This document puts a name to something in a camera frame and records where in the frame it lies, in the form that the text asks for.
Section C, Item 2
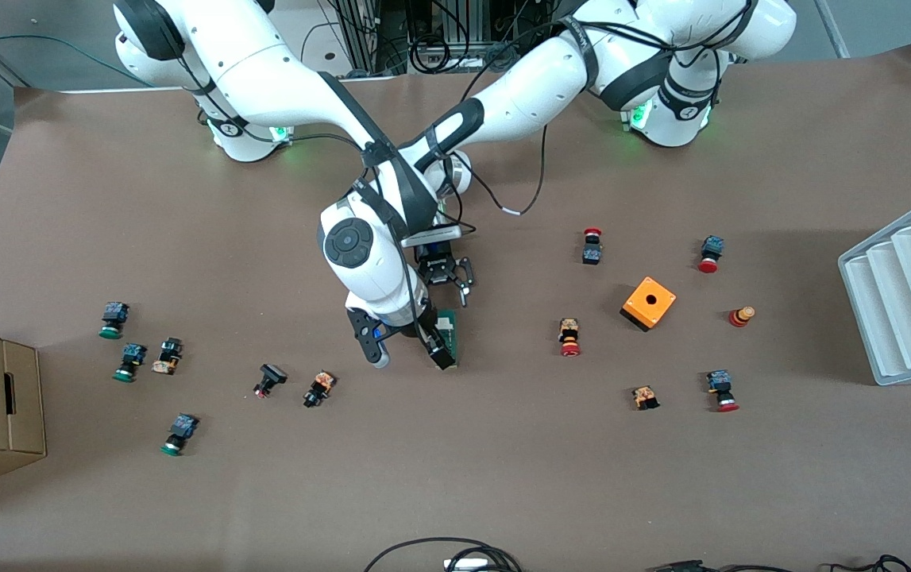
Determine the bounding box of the green load switch white handle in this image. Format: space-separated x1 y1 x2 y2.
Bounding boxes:
435 312 460 368

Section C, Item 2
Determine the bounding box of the black square push button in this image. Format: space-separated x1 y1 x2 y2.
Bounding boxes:
253 363 289 400

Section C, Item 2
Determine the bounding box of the aluminium equipment rack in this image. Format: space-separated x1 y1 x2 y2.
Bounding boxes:
332 0 575 76

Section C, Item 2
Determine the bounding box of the red push button blue body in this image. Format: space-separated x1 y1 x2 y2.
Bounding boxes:
705 369 740 413
697 235 725 274

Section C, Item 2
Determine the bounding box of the green push button blue body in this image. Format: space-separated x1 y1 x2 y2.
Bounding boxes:
160 413 200 458
98 301 131 341
112 342 148 384

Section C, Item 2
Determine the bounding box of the white ridged plastic tray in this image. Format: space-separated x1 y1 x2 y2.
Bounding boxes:
837 189 911 387

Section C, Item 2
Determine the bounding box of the black knob orange selector switch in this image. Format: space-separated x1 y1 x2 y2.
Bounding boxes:
302 369 337 409

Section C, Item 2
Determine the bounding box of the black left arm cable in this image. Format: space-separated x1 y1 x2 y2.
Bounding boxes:
423 16 758 217

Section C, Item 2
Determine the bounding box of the orange button enclosure box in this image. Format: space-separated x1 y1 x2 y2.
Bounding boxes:
620 276 677 333

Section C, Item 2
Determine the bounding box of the black cable loop bundle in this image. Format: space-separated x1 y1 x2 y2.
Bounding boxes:
363 538 523 572

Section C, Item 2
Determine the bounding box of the black orange contact switch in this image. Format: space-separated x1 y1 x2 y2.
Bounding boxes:
151 337 184 376

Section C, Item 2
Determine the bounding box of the thin black cable with plug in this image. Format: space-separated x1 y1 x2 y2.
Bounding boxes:
648 555 911 572

